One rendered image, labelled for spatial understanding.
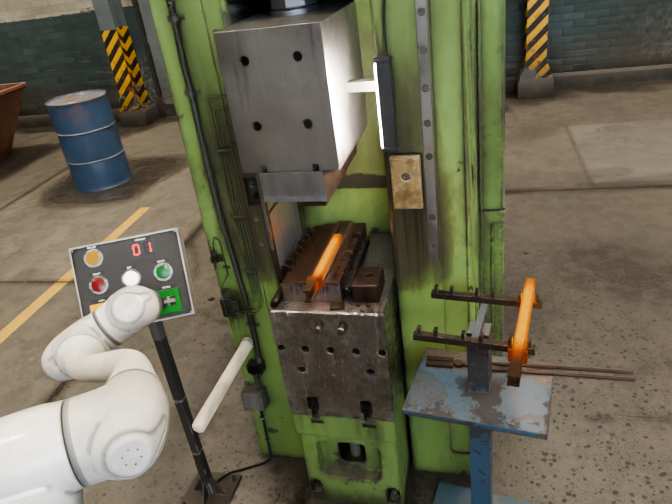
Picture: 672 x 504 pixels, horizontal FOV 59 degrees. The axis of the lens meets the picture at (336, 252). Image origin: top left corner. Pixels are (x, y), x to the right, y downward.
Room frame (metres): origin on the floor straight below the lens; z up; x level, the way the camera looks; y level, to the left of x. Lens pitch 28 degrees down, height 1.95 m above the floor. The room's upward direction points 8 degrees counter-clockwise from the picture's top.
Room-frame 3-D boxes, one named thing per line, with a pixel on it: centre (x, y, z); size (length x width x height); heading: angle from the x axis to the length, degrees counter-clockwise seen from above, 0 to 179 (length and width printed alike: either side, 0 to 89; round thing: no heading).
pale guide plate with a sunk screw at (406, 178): (1.66, -0.24, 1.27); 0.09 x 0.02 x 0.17; 72
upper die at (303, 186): (1.83, 0.03, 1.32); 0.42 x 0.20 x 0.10; 162
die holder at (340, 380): (1.82, -0.02, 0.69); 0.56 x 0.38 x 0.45; 162
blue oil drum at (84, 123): (5.94, 2.29, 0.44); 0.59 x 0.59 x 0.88
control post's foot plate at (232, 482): (1.72, 0.66, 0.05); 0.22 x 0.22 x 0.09; 72
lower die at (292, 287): (1.83, 0.03, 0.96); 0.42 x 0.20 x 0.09; 162
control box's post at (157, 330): (1.72, 0.65, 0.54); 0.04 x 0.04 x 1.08; 72
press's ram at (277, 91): (1.81, -0.01, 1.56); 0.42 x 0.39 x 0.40; 162
